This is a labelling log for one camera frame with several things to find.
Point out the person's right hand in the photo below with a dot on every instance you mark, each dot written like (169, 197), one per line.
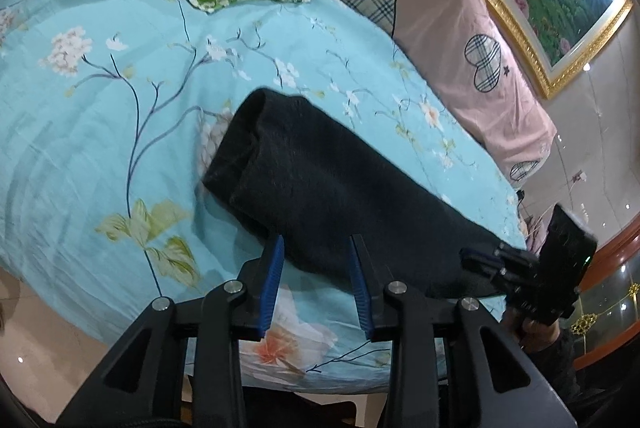
(517, 325)

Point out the person's right forearm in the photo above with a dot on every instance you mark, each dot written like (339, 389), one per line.
(555, 363)

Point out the blue floral bed sheet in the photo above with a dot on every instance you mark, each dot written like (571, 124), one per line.
(100, 133)

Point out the wooden glass display cabinet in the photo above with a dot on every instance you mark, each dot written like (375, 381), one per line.
(610, 298)

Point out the black pants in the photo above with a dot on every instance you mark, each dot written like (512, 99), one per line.
(340, 188)

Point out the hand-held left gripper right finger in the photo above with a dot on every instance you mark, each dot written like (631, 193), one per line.
(361, 288)

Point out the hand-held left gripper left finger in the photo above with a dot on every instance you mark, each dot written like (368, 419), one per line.
(272, 278)

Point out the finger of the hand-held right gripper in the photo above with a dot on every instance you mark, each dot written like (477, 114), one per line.
(480, 254)
(482, 273)

